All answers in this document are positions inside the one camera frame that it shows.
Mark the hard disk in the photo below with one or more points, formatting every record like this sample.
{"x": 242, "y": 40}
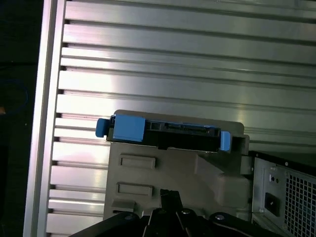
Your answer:
{"x": 128, "y": 128}

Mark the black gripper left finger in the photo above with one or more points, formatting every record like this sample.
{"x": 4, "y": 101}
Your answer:
{"x": 158, "y": 222}

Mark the grey parts rack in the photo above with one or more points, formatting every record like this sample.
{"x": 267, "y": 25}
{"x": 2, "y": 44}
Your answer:
{"x": 177, "y": 172}

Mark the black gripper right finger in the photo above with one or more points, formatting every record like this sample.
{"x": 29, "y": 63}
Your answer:
{"x": 190, "y": 222}

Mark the black open PC case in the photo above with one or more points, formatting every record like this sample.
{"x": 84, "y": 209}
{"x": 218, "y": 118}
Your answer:
{"x": 258, "y": 177}

